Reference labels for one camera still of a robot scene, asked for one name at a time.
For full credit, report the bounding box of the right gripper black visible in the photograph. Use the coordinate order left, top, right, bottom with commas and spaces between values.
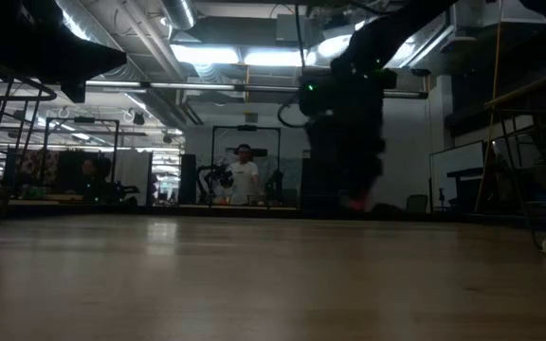
298, 65, 398, 212

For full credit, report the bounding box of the black cabinet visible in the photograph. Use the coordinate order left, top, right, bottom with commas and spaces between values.
300, 151, 313, 212

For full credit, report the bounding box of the black office chair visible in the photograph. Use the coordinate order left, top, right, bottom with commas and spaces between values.
405, 193, 429, 214

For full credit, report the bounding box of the person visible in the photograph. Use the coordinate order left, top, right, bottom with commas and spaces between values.
79, 156, 114, 203
227, 144, 263, 206

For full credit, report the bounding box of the whiteboard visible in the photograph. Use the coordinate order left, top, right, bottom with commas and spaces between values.
428, 140, 487, 209

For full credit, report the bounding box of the ceiling light panel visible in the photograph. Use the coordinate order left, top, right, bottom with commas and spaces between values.
243, 48, 310, 68
170, 44, 242, 66

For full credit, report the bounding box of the black speaker box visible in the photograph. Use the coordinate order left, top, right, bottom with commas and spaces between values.
179, 153, 198, 206

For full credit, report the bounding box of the long horizontal metal bar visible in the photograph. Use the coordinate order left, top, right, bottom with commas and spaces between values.
0, 75, 429, 100

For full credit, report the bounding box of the white cabinet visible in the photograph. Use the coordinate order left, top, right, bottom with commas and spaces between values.
115, 149, 154, 190

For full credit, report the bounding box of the black coiled arm cable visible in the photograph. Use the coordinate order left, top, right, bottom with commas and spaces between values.
276, 101, 310, 130

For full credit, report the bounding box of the black metal gantry frame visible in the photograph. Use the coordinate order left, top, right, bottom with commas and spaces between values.
45, 116, 121, 190
209, 124, 282, 207

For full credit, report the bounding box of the yellow cable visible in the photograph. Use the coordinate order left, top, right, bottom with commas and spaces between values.
475, 0, 504, 214

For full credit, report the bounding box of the wire mesh basket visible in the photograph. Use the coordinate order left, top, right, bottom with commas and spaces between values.
0, 50, 59, 241
483, 63, 546, 252

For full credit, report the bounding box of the ribbed silver ceiling duct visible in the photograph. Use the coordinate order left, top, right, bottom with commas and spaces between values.
54, 0, 160, 82

